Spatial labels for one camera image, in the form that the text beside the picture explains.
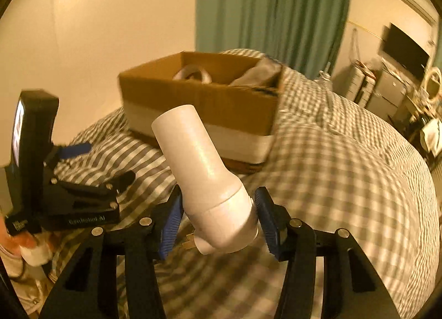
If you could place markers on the person's left hand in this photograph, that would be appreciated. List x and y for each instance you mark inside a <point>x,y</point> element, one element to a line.
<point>32,253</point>

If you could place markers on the white oval mirror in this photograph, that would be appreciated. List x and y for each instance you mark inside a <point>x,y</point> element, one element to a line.
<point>433,80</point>

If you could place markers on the brown cardboard box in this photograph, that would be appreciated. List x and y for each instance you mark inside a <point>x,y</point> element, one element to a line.
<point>193,108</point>

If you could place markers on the grey checked blanket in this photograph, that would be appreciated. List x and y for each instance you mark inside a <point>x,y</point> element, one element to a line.
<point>328,201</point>

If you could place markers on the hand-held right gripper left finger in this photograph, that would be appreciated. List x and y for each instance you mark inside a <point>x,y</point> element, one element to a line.
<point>171,224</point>

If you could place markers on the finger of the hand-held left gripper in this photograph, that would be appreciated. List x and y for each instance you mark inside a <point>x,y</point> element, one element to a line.
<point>77,149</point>
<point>117,181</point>

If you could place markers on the green curtain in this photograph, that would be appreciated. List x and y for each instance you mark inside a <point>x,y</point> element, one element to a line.
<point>224,4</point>
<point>304,15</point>

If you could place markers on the silver small fridge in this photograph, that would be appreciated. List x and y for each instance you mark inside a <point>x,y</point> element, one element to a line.
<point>385,98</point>

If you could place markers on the white towel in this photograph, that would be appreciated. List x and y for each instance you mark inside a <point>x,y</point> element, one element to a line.
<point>430,136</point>

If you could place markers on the clear water jug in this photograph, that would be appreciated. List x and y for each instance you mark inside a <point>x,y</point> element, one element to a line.
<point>324,79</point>

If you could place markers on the white hair dryer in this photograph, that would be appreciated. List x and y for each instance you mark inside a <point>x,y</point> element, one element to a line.
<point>196,160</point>

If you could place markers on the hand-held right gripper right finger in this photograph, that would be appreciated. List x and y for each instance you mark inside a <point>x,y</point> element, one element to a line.
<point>267,222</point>

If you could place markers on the grey cloth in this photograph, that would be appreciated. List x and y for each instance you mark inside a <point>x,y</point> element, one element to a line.
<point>257,74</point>

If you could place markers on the white drawer cabinet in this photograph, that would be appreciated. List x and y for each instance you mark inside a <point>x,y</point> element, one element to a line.
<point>361,84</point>

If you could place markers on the black wall television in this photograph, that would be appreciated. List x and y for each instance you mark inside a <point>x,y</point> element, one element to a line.
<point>405,49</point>

